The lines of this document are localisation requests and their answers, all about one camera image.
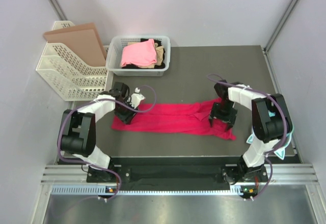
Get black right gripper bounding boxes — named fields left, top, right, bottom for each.
left=209, top=100, right=238, bottom=130

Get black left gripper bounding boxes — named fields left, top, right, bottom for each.
left=115, top=99, right=140, bottom=126

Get red t shirt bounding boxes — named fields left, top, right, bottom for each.
left=111, top=98, right=236, bottom=141

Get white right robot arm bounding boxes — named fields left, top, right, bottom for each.
left=208, top=80, right=293, bottom=181

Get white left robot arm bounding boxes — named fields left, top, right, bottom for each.
left=59, top=82, right=145, bottom=182

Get light pink t shirt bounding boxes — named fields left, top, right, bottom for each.
left=120, top=39, right=157, bottom=67

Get white plastic laundry basket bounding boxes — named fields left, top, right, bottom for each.
left=106, top=35, right=171, bottom=76

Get cream mesh file organizer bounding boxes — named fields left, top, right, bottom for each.
left=36, top=21, right=108, bottom=101

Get tan t shirt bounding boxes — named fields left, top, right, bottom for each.
left=123, top=42, right=165, bottom=69

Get brown cardboard folder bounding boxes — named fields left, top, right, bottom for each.
left=43, top=22, right=106, bottom=67

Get teal cat ear headphones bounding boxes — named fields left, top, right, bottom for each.
left=243, top=110, right=293, bottom=166

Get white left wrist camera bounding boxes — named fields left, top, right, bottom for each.
left=127, top=88, right=145, bottom=109

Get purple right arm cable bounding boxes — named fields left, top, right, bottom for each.
left=206, top=73, right=288, bottom=199

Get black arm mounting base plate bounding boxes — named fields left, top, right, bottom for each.
left=86, top=157, right=268, bottom=191

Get white slotted cable duct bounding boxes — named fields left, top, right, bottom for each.
left=51, top=184, right=243, bottom=196

